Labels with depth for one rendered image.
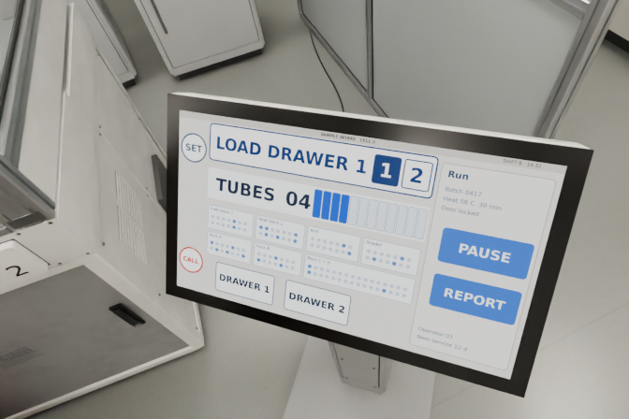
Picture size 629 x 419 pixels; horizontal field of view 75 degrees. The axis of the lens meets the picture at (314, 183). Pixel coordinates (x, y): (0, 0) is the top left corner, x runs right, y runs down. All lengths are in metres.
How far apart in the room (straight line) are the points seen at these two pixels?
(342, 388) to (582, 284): 0.96
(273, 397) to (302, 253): 1.08
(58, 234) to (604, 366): 1.64
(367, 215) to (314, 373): 1.09
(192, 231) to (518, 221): 0.43
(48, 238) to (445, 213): 0.77
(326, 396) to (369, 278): 1.02
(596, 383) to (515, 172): 1.30
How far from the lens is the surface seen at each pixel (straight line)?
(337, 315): 0.58
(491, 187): 0.50
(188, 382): 1.70
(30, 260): 1.01
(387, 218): 0.51
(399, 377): 1.54
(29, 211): 0.92
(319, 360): 1.56
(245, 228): 0.58
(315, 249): 0.55
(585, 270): 1.88
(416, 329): 0.57
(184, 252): 0.65
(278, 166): 0.54
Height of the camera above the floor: 1.55
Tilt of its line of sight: 52 degrees down
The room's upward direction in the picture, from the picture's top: 11 degrees counter-clockwise
